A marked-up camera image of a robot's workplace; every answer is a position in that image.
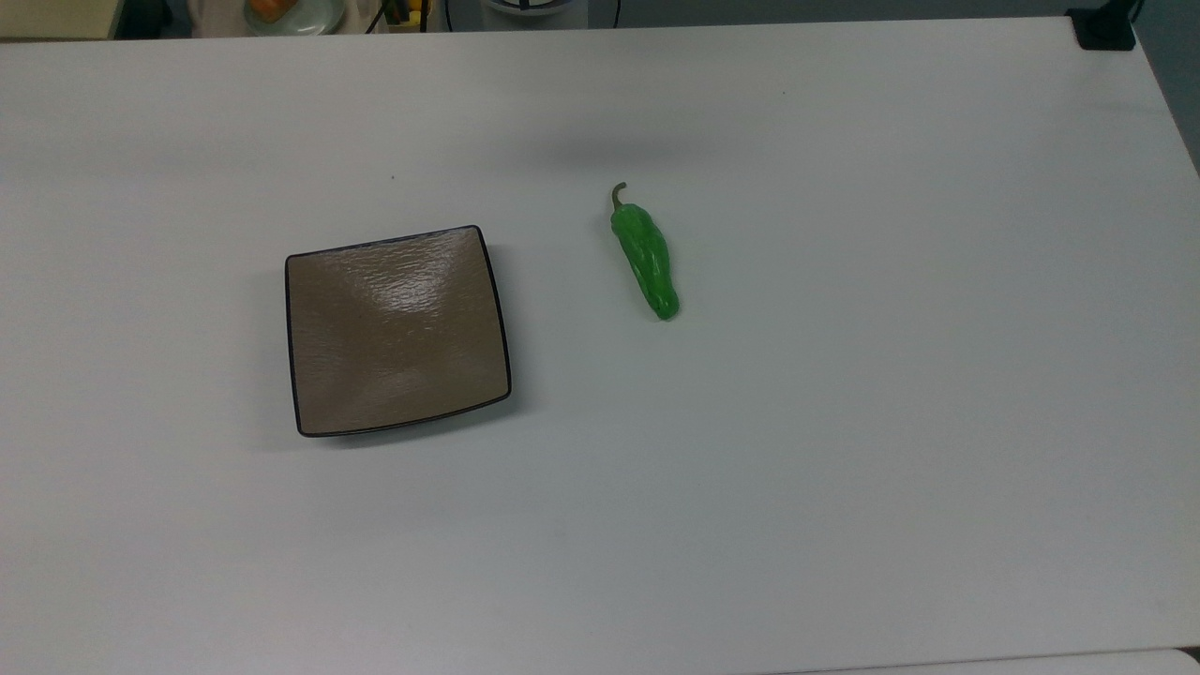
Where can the green chili pepper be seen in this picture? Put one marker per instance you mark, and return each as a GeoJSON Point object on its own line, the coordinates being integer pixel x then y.
{"type": "Point", "coordinates": [647, 262]}

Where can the clear glass bowl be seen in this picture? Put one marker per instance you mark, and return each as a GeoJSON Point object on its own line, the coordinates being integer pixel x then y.
{"type": "Point", "coordinates": [319, 19]}

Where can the yellow and black items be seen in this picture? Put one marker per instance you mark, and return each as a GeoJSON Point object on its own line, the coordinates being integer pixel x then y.
{"type": "Point", "coordinates": [405, 14]}

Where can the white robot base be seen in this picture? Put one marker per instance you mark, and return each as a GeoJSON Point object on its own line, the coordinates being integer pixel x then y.
{"type": "Point", "coordinates": [534, 6]}

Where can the black table clamp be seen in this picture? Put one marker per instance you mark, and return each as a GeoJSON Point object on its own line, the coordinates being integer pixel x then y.
{"type": "Point", "coordinates": [1104, 28]}

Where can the orange food item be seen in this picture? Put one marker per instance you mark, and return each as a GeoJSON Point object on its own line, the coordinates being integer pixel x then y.
{"type": "Point", "coordinates": [272, 7]}

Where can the square brown ceramic plate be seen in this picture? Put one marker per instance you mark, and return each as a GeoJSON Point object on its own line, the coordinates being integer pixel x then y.
{"type": "Point", "coordinates": [398, 333]}

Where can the beige box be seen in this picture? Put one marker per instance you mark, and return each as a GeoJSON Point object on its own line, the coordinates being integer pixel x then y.
{"type": "Point", "coordinates": [56, 17]}

